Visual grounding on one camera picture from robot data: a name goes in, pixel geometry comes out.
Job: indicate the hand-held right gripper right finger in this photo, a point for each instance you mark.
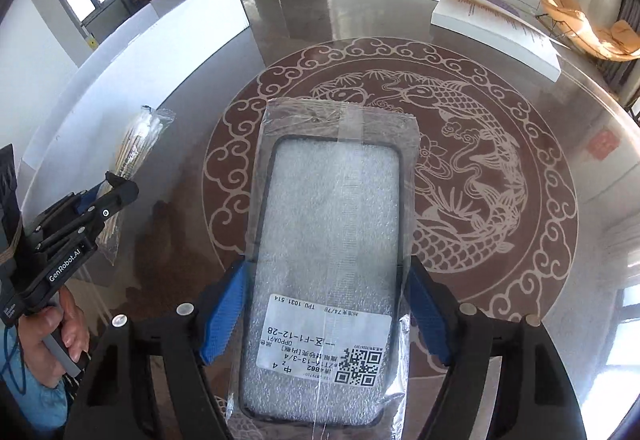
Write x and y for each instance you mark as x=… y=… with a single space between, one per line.
x=430 y=315

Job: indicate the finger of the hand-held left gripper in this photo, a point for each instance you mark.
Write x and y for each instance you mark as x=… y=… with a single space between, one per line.
x=90 y=200
x=107 y=210

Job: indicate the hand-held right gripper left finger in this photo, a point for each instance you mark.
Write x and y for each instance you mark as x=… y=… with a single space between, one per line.
x=222 y=315

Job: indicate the cotton swab bundle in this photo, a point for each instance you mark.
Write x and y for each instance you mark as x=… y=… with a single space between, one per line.
x=142 y=140

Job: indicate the phone case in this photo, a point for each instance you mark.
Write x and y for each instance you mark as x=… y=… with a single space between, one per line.
x=330 y=220

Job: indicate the person's left forearm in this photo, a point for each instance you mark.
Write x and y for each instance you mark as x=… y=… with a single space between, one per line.
x=30 y=400

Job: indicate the person's left hand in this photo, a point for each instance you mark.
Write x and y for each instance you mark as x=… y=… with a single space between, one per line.
x=75 y=325

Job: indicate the large white box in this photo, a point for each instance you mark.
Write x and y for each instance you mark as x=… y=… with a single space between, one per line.
x=150 y=45

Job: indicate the red paper square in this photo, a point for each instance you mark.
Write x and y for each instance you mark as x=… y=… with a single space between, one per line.
x=602 y=145

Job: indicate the flat white gift box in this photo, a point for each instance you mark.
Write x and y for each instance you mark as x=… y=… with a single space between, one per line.
x=495 y=30

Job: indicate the orange lounge chair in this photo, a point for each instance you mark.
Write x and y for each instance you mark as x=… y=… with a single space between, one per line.
x=590 y=30

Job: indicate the white and grey curtain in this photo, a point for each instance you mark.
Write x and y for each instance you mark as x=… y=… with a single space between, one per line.
x=622 y=45

